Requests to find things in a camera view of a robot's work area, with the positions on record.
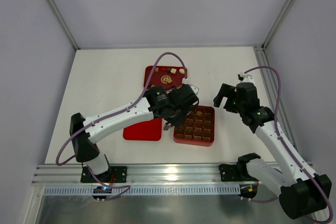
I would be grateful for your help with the right aluminium frame post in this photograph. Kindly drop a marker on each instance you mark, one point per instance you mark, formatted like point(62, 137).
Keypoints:
point(286, 7)

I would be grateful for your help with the left aluminium frame post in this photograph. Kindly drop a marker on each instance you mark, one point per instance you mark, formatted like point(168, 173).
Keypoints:
point(61, 21)

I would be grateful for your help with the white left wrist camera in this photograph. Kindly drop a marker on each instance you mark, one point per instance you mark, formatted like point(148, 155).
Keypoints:
point(193, 87)

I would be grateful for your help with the aluminium frame post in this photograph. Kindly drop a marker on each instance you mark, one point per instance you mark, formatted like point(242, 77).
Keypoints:
point(286, 7)
point(61, 21)

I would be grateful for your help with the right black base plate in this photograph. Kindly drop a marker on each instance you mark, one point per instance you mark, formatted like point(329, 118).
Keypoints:
point(228, 173)

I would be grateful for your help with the slotted cable duct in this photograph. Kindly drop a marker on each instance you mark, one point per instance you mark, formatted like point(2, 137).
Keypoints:
point(144, 190)

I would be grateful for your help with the red chocolate tray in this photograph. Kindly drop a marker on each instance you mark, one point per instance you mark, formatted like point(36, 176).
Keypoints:
point(163, 77)

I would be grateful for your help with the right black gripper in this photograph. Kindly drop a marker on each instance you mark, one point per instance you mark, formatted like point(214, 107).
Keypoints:
point(227, 97)

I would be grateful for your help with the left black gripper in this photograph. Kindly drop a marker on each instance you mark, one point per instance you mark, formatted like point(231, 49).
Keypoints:
point(178, 117)

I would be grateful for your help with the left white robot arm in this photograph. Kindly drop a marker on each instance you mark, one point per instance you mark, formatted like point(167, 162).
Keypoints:
point(156, 102)

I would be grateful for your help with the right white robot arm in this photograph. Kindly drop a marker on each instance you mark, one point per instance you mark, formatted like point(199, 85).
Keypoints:
point(300, 190)

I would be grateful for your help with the aluminium mounting rail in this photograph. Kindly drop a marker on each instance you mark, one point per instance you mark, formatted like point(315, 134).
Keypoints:
point(136, 174)

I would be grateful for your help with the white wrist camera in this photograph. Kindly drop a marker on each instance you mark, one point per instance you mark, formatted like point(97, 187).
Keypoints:
point(193, 87)
point(245, 78)

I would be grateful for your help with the red compartment chocolate box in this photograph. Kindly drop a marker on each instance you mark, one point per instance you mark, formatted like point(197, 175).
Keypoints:
point(197, 130)

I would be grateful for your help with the cream square chocolate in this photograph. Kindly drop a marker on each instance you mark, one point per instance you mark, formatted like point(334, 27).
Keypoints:
point(173, 71)

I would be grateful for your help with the metal tweezers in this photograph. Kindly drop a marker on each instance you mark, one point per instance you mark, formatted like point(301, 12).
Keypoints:
point(166, 127)

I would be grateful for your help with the red box lid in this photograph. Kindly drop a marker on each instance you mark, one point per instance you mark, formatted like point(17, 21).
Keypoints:
point(144, 131)

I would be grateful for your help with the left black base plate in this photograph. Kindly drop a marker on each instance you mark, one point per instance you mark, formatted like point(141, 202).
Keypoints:
point(115, 174)

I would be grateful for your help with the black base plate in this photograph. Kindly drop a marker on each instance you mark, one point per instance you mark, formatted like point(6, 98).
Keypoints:
point(228, 173)
point(115, 174)

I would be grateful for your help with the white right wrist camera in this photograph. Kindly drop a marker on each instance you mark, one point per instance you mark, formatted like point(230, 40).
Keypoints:
point(245, 78)

